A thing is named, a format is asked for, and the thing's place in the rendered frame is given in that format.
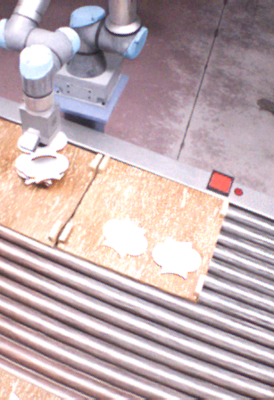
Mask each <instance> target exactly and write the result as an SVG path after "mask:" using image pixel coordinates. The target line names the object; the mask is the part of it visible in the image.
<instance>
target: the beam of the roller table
mask: <svg viewBox="0 0 274 400"><path fill-rule="evenodd" d="M20 107H21V104H19V103H17V102H15V101H11V100H8V99H5V98H3V97H1V96H0V118H1V119H4V120H5V121H9V122H11V123H14V124H16V125H18V126H20V127H21V115H20V109H19V108H20ZM61 129H62V130H60V132H61V133H62V134H63V135H64V136H65V137H66V139H67V145H70V146H74V147H77V148H78V149H81V150H83V151H87V152H89V153H91V154H95V155H98V154H100V155H102V156H103V158H104V157H105V156H106V155H107V156H109V157H110V159H112V160H114V161H116V162H119V163H124V164H127V165H129V166H132V167H134V168H137V169H140V170H141V171H146V172H149V173H152V174H154V175H157V176H160V177H162V178H165V179H169V180H171V181H174V182H177V183H179V184H182V185H183V186H185V187H188V188H192V189H194V190H197V191H200V192H202V193H205V194H207V195H209V196H214V197H217V198H219V199H221V200H224V199H227V200H229V202H228V205H229V206H232V207H235V208H237V209H239V210H242V211H244V212H247V213H250V214H253V215H255V216H257V217H260V218H262V219H264V220H267V221H271V222H274V197H272V196H267V195H265V194H263V193H260V192H258V191H256V190H253V189H250V188H249V187H244V186H242V185H239V184H237V183H235V182H233V185H232V188H231V190H230V193H229V196H228V197H225V196H221V195H219V194H216V193H213V192H212V191H209V190H206V187H207V184H208V180H209V178H210V176H211V173H210V172H208V171H204V170H201V169H198V168H196V167H194V166H191V165H189V164H186V163H182V162H179V161H176V160H173V159H171V158H169V157H166V156H164V155H163V154H159V153H157V152H155V151H151V150H149V149H146V148H143V147H141V146H137V145H134V144H132V143H129V142H127V141H125V140H122V139H118V138H116V137H112V136H110V135H107V134H104V133H102V132H100V131H97V130H94V129H91V128H88V127H86V126H83V125H80V124H78V123H76V122H73V121H69V120H64V119H62V118H61ZM235 188H240V189H242V190H243V192H244V193H243V195H242V196H236V195H235V194H234V189H235Z"/></svg>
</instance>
